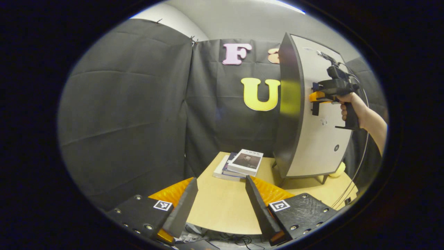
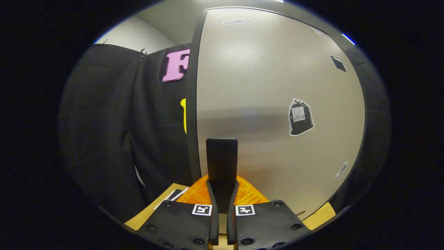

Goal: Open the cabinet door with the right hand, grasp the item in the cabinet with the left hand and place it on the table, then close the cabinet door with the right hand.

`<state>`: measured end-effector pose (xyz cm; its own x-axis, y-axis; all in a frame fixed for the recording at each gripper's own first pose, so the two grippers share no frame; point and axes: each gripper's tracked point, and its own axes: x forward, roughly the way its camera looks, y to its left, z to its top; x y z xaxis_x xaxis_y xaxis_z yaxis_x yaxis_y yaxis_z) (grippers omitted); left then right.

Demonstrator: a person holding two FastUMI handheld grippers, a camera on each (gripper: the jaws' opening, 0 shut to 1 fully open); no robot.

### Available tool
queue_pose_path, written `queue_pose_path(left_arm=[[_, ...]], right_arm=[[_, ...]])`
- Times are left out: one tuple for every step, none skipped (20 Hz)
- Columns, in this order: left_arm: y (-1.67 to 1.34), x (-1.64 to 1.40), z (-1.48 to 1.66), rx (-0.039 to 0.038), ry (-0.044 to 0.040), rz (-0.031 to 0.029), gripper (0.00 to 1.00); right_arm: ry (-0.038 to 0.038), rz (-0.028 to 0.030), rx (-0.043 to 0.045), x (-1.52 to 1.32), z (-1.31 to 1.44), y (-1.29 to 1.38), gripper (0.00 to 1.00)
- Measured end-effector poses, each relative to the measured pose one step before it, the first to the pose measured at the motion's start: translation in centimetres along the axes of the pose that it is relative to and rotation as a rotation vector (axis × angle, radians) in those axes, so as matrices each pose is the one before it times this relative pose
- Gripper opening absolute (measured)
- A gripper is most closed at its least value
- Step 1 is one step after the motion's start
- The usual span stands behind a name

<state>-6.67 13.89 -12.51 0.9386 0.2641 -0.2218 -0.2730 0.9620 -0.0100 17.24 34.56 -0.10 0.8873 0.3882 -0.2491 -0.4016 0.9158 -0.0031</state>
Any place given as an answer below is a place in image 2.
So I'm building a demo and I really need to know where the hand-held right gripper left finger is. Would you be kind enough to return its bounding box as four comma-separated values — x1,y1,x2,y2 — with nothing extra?
143,175,220,250

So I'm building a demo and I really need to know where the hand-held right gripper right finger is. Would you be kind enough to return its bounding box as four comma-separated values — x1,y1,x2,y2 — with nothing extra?
227,175,311,250

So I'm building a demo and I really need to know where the black door handle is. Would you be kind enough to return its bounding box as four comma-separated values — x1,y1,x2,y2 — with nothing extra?
206,138,239,213

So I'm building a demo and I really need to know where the beige cabinet door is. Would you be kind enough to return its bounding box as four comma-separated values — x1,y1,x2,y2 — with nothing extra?
195,8,367,221

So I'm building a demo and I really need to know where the dark grey cabinet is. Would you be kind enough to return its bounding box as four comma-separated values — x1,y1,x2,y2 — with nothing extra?
185,5,382,223

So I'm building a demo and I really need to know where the black backdrop cloth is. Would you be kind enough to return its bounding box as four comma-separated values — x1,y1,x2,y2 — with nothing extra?
58,43,392,223

